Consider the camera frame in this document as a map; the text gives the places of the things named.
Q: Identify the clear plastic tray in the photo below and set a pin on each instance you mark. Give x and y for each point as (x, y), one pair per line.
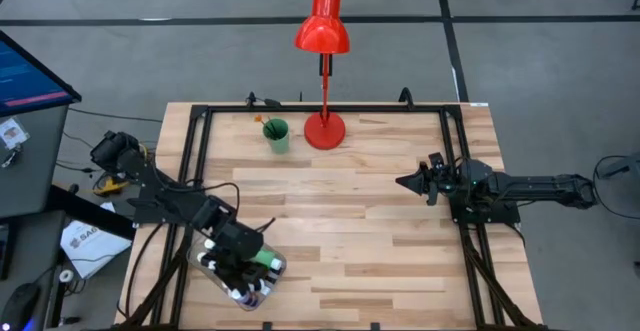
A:
(197, 273)

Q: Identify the small clear plastic bag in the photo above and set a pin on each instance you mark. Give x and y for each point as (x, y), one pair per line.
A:
(12, 133)

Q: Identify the black computer mouse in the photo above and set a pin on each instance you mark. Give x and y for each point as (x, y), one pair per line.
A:
(20, 306)

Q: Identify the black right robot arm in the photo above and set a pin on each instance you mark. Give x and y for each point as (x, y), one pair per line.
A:
(540, 188)

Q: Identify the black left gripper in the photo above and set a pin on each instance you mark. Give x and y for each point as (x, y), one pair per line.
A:
(240, 243)

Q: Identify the green cup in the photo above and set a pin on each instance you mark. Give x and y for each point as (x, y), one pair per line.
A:
(276, 141)

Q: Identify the large green paint bottle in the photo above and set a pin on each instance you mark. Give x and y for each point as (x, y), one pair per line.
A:
(263, 257)

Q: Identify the large white paint bottle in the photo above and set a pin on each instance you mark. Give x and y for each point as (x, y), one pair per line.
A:
(209, 244)

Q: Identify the white tape roll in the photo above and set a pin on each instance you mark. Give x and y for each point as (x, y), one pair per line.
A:
(66, 275)

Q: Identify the black desk beam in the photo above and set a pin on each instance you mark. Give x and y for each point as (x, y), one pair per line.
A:
(90, 216)

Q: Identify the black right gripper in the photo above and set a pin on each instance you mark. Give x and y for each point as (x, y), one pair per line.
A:
(455, 183)

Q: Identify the computer monitor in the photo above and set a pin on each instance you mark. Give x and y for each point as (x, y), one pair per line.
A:
(25, 81)

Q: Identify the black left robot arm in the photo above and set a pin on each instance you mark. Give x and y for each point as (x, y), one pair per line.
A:
(150, 186)

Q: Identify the white paper booklet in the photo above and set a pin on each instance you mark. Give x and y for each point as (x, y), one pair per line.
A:
(95, 246)

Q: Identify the purple paint bottle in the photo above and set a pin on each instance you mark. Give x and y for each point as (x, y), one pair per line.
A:
(248, 299)

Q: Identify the red desk lamp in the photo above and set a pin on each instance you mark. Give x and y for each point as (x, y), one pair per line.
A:
(322, 31)

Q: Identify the grey desk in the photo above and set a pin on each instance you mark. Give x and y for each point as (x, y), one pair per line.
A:
(30, 171)

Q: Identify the orange-tipped paintbrush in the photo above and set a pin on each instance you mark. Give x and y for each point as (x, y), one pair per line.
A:
(258, 119)

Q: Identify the dark green paint bottle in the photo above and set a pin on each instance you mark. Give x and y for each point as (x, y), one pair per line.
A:
(210, 266)

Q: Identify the pale grey paint bottle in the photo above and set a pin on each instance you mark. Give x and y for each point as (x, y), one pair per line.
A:
(272, 277)

